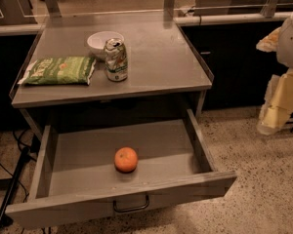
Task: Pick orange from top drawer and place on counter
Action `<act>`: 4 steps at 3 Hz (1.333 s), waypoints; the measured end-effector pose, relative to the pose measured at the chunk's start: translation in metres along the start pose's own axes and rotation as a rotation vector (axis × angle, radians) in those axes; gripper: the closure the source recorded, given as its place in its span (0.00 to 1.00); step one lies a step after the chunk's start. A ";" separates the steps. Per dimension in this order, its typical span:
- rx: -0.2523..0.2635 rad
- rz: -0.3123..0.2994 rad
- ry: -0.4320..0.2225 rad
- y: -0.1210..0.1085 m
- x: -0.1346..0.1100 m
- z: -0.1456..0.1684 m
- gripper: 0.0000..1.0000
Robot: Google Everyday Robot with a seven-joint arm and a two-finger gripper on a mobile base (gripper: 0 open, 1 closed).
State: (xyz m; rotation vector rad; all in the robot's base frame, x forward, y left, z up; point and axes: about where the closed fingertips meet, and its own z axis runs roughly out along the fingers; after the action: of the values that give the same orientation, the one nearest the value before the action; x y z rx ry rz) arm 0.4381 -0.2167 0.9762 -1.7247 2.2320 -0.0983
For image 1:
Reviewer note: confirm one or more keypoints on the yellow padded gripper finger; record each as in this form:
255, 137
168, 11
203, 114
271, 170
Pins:
270, 42
278, 106

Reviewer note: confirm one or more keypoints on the orange fruit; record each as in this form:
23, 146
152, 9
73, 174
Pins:
125, 160

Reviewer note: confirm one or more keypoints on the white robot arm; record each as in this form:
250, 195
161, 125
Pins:
284, 49

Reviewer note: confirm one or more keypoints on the grey cabinet counter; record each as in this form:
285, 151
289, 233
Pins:
159, 61

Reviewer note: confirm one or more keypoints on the grey open drawer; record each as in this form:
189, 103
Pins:
75, 178

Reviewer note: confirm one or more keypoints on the green white soda can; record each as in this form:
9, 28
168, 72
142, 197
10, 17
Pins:
116, 63

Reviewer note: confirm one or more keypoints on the white ceramic bowl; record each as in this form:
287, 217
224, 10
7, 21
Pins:
96, 42

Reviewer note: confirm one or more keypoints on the green chip bag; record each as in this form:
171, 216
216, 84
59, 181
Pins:
59, 71

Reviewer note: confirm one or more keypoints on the black stand leg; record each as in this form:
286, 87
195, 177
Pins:
11, 188

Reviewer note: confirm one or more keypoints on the black drawer handle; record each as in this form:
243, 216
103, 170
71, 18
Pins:
128, 204

